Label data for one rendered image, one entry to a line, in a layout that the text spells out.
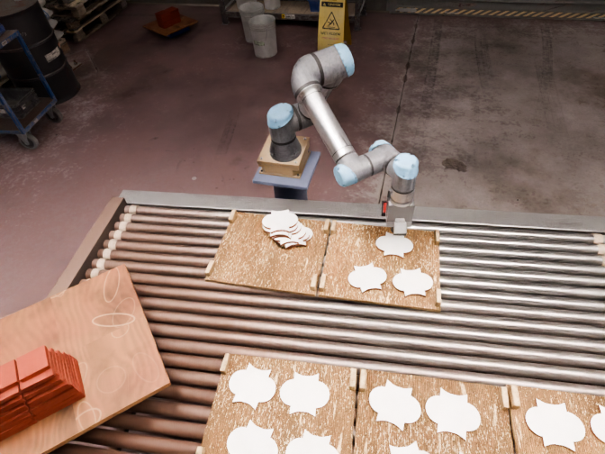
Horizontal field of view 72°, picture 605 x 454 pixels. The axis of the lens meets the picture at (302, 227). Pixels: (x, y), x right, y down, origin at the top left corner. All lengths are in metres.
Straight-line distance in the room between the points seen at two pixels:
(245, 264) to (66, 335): 0.61
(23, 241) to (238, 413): 2.62
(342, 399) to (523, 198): 2.41
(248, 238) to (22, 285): 2.00
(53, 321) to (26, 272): 1.85
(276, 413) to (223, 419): 0.15
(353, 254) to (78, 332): 0.95
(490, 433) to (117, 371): 1.04
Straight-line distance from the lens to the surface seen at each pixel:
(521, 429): 1.38
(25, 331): 1.60
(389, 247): 1.60
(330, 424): 1.29
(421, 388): 1.35
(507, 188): 3.43
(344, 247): 1.60
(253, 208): 1.81
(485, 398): 1.38
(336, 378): 1.33
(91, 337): 1.48
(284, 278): 1.52
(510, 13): 6.10
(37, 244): 3.56
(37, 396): 1.33
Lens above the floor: 2.17
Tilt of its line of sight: 47 degrees down
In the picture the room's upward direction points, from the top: 6 degrees counter-clockwise
